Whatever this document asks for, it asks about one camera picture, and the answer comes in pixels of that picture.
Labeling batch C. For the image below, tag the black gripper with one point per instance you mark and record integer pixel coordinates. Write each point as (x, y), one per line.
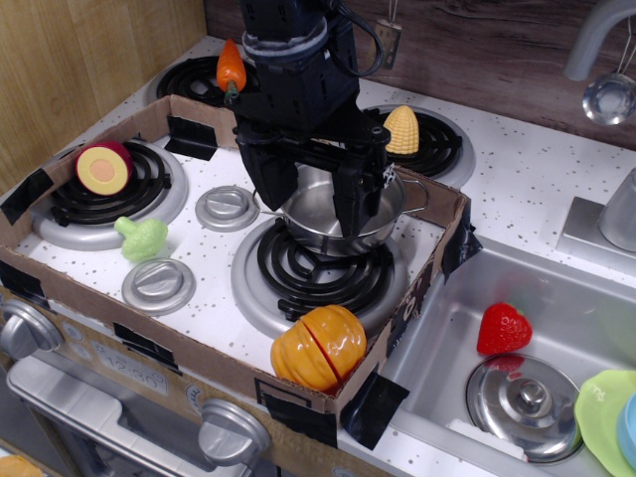
(303, 110)

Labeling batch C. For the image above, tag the green toy broccoli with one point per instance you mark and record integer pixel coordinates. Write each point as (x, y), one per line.
(141, 240)

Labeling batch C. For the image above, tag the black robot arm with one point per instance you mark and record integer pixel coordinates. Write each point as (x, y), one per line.
(310, 57)

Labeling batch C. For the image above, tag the silver metal pot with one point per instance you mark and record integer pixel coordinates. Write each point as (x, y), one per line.
(310, 218)

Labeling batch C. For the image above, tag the silver pot lid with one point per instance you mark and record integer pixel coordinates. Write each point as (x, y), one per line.
(527, 402)

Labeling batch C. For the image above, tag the upper silver stovetop knob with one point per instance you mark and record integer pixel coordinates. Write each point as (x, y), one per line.
(226, 209)

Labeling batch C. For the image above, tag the silver stovetop knob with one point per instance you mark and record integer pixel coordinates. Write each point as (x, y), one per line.
(159, 286)
(226, 209)

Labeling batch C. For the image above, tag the front right black burner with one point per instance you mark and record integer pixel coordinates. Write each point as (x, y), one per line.
(275, 281)

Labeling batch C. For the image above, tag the black burner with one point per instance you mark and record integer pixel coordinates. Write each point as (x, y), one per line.
(444, 154)
(76, 218)
(275, 281)
(195, 79)

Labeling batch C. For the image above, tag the yellow toy corn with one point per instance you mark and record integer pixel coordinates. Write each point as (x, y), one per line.
(403, 126)

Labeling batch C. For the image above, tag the back right black burner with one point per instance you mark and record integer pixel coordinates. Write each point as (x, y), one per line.
(444, 154)

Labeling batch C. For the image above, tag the orange toy carrot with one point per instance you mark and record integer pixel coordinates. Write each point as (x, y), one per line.
(231, 72)

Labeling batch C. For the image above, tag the back left black burner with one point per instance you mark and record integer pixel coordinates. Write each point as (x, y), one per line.
(195, 79)

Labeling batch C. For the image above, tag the orange toy pumpkin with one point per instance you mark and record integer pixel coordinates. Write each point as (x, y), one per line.
(321, 350)

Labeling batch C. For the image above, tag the hanging metal grater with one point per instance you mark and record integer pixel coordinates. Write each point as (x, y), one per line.
(389, 32)

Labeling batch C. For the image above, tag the lower silver stovetop knob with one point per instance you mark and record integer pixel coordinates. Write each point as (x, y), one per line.
(159, 286)

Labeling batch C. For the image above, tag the halved red toy fruit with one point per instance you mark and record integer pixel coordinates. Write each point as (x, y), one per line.
(104, 168)

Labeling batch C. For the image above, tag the brown cardboard fence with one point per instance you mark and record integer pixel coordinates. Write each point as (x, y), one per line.
(364, 404)

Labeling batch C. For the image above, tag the red toy strawberry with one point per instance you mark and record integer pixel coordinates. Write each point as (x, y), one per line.
(503, 329)

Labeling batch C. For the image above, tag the front left black burner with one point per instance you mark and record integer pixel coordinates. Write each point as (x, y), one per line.
(76, 218)

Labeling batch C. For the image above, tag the right silver oven knob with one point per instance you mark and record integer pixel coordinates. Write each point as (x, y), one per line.
(229, 435)

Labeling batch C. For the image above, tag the silver oven knob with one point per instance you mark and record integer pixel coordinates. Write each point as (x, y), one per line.
(229, 435)
(27, 331)

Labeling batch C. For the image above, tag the grey faucet spout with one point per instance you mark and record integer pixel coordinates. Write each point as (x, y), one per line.
(602, 18)

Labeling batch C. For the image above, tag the silver sink basin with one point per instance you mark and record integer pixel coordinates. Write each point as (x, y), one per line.
(582, 325)

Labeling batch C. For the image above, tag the hanging silver ladle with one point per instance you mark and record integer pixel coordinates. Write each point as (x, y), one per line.
(610, 99)

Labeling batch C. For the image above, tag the left silver oven knob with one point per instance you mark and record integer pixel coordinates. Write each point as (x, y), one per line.
(27, 331)

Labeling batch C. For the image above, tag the green plastic plate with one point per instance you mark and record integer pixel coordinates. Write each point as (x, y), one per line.
(597, 408)

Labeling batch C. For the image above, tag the blue plastic bowl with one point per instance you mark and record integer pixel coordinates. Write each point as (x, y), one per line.
(625, 431)

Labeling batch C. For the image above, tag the grey faucet handle base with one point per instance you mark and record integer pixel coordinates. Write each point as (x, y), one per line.
(603, 234)

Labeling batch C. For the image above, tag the silver oven door handle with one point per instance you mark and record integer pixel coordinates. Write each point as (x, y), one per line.
(92, 413)

